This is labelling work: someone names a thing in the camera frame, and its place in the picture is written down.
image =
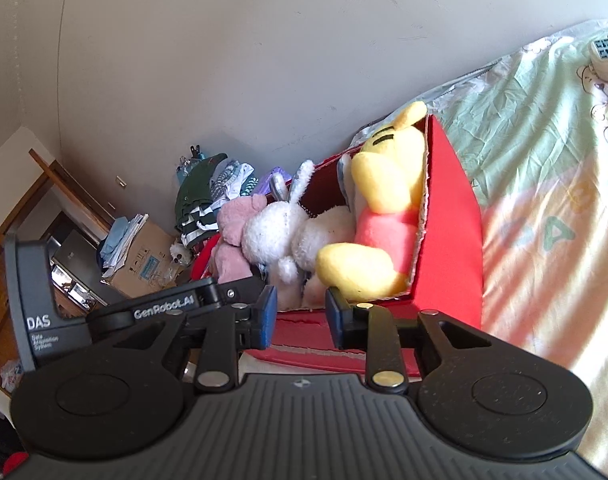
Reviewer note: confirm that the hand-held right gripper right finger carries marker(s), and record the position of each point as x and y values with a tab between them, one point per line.
333	317

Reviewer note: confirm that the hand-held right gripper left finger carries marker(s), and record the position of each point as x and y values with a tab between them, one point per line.
268	317

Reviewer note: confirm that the pink plush toy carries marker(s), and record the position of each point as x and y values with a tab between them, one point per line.
231	240

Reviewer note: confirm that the white bunny plush toy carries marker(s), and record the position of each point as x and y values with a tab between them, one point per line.
271	230

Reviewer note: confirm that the white fluffy plush toy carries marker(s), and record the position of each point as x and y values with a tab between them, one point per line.
329	230

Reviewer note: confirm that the yellow tiger plush toy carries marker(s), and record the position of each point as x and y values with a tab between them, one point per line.
384	185

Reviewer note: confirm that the red cardboard box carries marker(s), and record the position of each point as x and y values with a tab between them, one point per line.
454	240

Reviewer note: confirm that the small white toy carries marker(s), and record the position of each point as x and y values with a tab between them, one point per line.
180	255

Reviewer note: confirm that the stack of papers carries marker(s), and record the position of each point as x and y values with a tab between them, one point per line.
119	240

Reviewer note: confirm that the brown cardboard box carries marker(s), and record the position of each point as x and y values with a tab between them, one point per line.
149	250

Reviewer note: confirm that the purple cloth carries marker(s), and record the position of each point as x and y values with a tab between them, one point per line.
269	180

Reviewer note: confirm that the pile of clothes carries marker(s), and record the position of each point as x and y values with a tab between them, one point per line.
199	195

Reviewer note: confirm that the cartoon printed bed sheet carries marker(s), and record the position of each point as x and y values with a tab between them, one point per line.
549	185

